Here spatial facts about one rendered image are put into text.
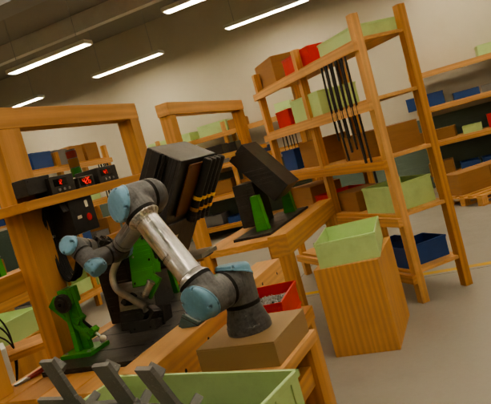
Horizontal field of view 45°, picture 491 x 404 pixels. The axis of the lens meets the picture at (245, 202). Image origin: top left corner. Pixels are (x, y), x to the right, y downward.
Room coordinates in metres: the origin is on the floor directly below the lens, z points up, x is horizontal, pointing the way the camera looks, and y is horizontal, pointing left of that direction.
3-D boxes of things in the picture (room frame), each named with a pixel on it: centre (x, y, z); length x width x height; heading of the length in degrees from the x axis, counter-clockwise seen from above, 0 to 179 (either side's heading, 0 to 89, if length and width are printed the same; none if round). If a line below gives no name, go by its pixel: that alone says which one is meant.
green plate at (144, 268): (2.54, 0.48, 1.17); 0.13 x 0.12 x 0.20; 157
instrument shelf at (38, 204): (2.73, 0.75, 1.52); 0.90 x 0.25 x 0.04; 157
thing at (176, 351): (2.52, 0.25, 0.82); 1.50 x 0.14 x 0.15; 157
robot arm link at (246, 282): (1.92, 0.10, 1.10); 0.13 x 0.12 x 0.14; 138
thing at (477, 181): (8.27, -3.47, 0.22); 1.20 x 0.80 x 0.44; 108
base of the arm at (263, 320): (1.93, 0.10, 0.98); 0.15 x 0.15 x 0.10
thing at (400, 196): (5.67, -0.98, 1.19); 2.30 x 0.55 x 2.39; 19
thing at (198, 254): (2.66, 0.39, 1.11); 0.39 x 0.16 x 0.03; 67
